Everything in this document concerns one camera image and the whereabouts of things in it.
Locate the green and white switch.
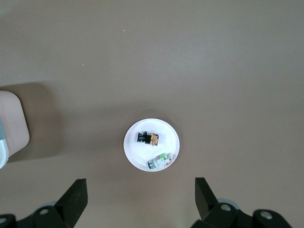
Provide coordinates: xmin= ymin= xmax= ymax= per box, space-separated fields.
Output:
xmin=146 ymin=153 xmax=175 ymax=171

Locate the white lidded storage box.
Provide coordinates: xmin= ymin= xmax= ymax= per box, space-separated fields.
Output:
xmin=0 ymin=90 xmax=30 ymax=170

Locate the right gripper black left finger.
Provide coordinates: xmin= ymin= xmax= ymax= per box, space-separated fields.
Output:
xmin=0 ymin=179 xmax=89 ymax=228

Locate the pink round plate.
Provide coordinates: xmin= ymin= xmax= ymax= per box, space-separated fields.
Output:
xmin=123 ymin=118 xmax=181 ymax=172

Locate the orange and black switch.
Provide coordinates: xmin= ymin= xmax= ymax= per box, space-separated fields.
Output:
xmin=137 ymin=130 xmax=159 ymax=147

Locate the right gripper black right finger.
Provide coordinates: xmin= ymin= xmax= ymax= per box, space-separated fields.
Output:
xmin=191 ymin=177 xmax=295 ymax=228

